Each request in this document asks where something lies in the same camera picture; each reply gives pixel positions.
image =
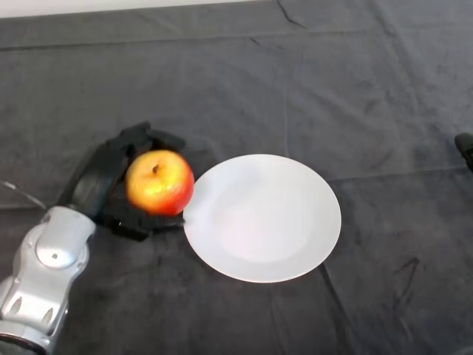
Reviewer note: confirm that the dark grey cloth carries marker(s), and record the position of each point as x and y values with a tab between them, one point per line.
236	81

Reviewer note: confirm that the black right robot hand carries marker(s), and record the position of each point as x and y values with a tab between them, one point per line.
468	146

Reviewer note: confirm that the white round plate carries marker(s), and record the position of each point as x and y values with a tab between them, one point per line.
266	222

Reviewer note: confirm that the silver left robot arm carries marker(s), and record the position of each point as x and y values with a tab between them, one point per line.
51	259

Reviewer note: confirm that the red yellow apple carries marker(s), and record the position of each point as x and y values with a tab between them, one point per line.
160	185

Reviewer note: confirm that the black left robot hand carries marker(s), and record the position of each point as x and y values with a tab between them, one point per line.
96	177

